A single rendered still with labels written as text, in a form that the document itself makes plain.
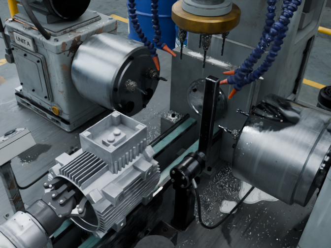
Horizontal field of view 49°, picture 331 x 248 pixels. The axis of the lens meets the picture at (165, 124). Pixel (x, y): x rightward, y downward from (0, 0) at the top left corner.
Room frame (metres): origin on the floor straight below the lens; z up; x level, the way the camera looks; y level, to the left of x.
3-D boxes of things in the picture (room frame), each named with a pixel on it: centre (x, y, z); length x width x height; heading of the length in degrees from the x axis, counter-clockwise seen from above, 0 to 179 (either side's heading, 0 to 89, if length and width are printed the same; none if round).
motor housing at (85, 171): (0.62, 0.14, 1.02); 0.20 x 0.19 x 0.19; 144
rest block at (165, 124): (1.03, -0.03, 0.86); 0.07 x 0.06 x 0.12; 53
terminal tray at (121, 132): (0.65, 0.12, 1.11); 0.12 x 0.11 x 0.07; 144
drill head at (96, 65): (1.12, 0.21, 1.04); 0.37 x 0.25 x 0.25; 53
